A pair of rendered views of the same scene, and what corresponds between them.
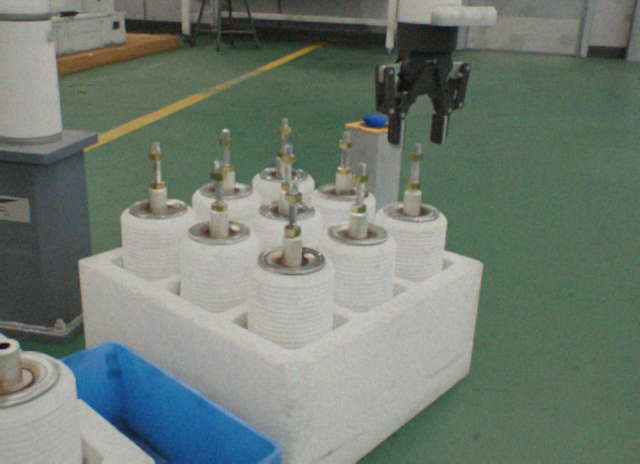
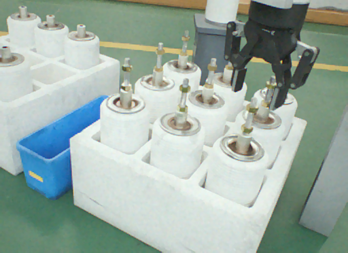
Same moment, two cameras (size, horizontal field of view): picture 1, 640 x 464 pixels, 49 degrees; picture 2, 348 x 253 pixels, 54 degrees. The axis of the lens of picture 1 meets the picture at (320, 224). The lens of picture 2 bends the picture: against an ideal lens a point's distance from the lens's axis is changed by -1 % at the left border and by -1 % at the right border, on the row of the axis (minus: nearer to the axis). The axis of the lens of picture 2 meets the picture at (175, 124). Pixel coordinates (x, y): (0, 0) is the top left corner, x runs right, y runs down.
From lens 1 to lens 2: 0.85 m
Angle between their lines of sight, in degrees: 67
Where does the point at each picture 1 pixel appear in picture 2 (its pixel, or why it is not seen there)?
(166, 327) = not seen: hidden behind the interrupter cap
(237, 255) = (140, 92)
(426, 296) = (179, 189)
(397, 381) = (149, 217)
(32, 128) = (209, 15)
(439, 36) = (255, 7)
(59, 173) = (208, 41)
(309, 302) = (103, 122)
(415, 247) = (212, 164)
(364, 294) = (153, 154)
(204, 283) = not seen: hidden behind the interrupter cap
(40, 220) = (196, 58)
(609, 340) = not seen: outside the picture
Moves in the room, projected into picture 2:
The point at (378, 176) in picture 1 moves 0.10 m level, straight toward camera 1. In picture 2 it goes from (338, 139) to (289, 138)
